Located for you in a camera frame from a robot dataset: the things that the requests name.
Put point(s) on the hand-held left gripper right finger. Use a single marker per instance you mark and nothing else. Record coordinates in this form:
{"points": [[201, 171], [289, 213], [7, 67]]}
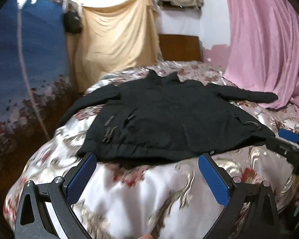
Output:
{"points": [[213, 180]]}

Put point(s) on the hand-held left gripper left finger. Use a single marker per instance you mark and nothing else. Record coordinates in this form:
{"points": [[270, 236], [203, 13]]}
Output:
{"points": [[80, 176]]}

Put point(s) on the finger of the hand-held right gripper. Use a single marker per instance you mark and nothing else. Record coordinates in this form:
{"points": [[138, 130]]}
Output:
{"points": [[289, 135], [279, 145]]}

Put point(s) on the black jacket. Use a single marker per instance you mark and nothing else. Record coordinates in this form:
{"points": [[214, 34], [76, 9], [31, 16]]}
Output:
{"points": [[169, 119]]}

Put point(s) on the person's left hand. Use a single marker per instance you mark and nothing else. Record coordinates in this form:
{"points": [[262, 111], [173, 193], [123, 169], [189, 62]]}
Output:
{"points": [[145, 236]]}

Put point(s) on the floral satin bedspread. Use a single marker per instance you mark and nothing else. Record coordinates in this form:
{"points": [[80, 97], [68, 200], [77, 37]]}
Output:
{"points": [[144, 199]]}

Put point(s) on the pink curtain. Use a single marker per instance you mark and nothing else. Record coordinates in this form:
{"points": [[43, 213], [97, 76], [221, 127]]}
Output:
{"points": [[266, 42]]}

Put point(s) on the blue printed cloth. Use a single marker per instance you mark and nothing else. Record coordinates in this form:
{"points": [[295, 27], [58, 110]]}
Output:
{"points": [[22, 67]]}

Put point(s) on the wooden headboard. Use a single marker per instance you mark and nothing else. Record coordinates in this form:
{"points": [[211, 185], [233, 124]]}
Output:
{"points": [[180, 47]]}

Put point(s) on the yellow hanging cloth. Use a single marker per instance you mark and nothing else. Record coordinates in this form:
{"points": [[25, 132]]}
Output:
{"points": [[114, 37]]}

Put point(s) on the black bag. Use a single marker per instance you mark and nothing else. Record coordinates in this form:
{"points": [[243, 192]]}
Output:
{"points": [[72, 22]]}

